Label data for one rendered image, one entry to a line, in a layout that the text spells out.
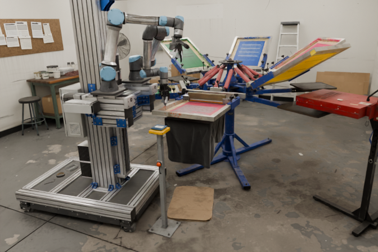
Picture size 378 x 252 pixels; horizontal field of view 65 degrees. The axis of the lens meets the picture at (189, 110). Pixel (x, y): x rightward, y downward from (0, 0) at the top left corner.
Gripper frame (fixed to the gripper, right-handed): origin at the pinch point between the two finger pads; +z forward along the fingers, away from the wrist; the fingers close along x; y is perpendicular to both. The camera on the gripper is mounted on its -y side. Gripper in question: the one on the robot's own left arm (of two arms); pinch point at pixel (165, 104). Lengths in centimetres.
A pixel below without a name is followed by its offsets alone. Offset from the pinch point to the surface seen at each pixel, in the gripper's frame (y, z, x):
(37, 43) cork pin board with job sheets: -154, -53, -352
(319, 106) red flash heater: -34, -3, 134
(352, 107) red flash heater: -20, -7, 158
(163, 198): 38, 75, 17
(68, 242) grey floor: 83, 109, -51
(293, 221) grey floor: -18, 104, 122
